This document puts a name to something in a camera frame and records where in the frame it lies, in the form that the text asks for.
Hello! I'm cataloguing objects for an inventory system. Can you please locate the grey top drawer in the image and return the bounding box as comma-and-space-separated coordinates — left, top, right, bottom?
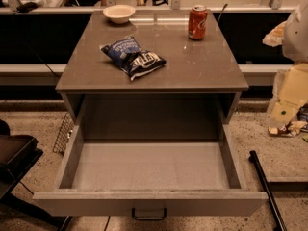
32, 96, 269, 218

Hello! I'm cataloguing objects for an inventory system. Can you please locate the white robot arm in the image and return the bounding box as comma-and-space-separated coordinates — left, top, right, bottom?
262, 0, 308, 126

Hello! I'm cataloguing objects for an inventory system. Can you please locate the grey cabinet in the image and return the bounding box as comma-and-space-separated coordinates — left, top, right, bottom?
55, 10, 250, 125

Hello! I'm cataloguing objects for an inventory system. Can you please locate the blue chip bag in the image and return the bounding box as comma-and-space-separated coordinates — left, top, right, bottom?
100, 36, 167, 81

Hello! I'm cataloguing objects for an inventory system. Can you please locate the white bowl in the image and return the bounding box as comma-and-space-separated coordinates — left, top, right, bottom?
103, 5, 136, 24

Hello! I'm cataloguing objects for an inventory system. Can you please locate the orange soda can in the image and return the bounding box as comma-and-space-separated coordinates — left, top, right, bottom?
189, 5, 208, 40

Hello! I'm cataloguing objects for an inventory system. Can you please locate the brown snack wrapper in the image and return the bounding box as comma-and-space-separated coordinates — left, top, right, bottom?
268, 121, 307, 137

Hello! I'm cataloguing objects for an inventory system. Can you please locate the black tray stand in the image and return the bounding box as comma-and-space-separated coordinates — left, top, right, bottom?
0, 120, 72, 231

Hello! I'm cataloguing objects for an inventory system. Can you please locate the wire mesh basket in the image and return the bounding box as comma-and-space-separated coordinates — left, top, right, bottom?
53, 113, 74, 155

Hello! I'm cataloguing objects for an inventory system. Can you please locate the black drawer handle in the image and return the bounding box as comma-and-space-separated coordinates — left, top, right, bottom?
131, 208, 167, 221

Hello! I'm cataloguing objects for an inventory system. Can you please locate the black cable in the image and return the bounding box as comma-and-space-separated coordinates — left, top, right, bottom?
6, 0, 62, 79

